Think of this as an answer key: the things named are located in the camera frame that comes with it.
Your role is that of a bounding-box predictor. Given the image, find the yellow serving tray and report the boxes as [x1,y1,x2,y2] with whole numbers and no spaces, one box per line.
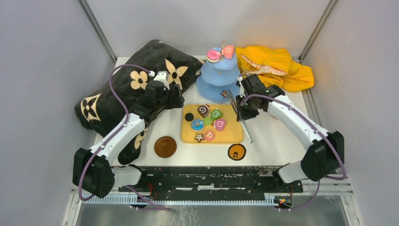
[181,105,244,145]

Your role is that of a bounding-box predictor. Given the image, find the pink frosted donut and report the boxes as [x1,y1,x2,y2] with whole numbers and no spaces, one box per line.
[206,49,221,63]

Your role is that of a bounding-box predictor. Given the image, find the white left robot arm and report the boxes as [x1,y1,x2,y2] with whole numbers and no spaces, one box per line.
[72,81,184,201]

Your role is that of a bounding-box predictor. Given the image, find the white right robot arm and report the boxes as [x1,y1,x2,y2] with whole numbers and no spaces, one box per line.
[226,74,346,192]

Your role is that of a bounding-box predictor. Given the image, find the yellow garment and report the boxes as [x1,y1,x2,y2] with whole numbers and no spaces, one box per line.
[236,45,315,92]

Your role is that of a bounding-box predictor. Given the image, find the pink round candy cake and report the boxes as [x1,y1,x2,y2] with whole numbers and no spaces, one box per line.
[204,130,216,142]

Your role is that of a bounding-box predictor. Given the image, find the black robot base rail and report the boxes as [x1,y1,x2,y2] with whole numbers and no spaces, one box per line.
[132,166,303,201]

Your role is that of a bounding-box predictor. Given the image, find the salmon swirl cake slice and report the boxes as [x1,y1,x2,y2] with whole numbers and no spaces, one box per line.
[221,45,235,60]

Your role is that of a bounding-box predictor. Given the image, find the black floral plush pillow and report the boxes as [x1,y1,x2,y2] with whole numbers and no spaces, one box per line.
[74,40,207,165]

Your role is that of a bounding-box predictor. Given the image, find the star cookie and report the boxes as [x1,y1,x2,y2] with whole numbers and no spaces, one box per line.
[221,90,227,98]
[194,133,205,143]

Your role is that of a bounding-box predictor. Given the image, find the blue three-tier cake stand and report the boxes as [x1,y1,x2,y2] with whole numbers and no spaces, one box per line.
[196,41,244,103]

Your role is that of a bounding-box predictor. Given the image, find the brown round coaster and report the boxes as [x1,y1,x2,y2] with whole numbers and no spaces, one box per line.
[154,136,177,158]

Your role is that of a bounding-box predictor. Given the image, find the chocolate swirl roll cake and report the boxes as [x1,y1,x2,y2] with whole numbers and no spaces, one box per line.
[197,104,210,118]

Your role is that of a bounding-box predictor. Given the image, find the green swirl roll cake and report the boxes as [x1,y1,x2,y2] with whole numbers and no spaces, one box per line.
[210,108,223,121]

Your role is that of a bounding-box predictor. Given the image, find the metal serving tongs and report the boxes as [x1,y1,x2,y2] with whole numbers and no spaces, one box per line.
[227,90,254,144]

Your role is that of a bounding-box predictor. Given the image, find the blue frosted donut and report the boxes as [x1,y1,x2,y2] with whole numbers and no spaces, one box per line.
[191,119,205,132]

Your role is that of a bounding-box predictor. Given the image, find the black sandwich cookie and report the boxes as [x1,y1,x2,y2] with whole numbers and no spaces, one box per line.
[184,113,194,122]

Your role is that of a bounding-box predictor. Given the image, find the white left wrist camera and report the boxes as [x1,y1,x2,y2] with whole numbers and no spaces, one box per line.
[153,71,170,89]

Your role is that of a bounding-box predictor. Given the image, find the yellow black round coaster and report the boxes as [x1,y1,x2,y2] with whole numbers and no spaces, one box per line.
[227,144,247,161]

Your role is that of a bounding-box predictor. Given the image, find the green macaron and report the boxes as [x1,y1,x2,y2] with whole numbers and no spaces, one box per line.
[203,117,213,126]

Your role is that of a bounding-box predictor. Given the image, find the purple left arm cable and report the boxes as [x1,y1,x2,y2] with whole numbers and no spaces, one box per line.
[78,64,155,202]

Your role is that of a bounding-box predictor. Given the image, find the pink swirl roll cake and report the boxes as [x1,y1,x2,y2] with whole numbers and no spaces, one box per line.
[213,118,227,132]

